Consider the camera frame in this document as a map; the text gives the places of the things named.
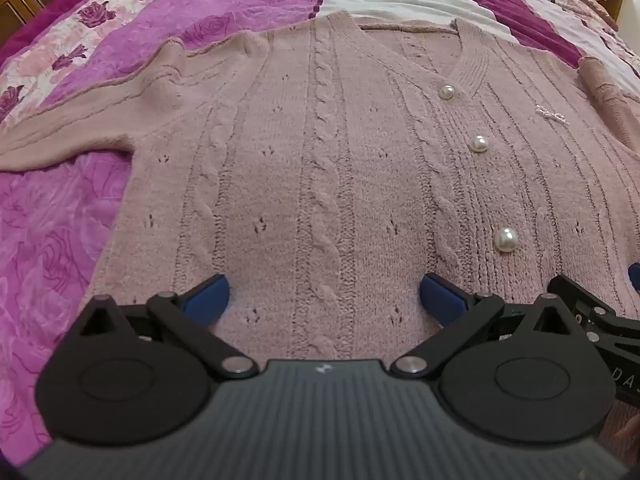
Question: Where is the pink knitted cardigan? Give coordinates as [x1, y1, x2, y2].
[0, 10, 640, 441]

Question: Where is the purple floral blanket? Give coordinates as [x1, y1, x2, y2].
[0, 0, 640, 471]

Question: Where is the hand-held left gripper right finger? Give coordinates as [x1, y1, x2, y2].
[391, 272, 576, 379]

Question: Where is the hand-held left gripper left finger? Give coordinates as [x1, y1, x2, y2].
[75, 274, 260, 380]

